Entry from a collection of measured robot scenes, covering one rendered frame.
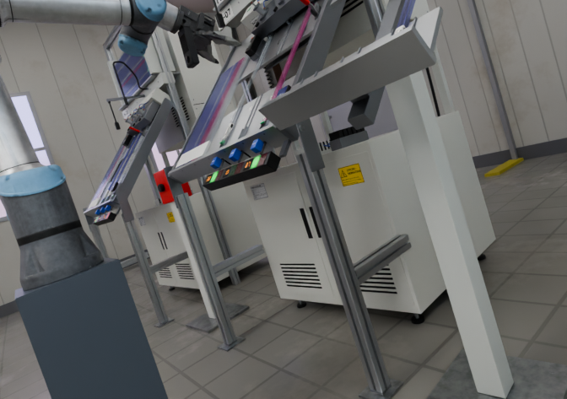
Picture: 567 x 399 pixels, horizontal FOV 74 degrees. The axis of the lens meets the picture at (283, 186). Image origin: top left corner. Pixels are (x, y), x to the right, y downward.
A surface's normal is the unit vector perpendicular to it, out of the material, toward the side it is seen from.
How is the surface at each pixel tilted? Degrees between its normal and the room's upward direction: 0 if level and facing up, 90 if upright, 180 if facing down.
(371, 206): 90
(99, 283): 90
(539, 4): 90
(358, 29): 90
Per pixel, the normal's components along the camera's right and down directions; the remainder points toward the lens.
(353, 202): -0.72, 0.27
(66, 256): 0.54, -0.45
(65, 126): 0.57, -0.14
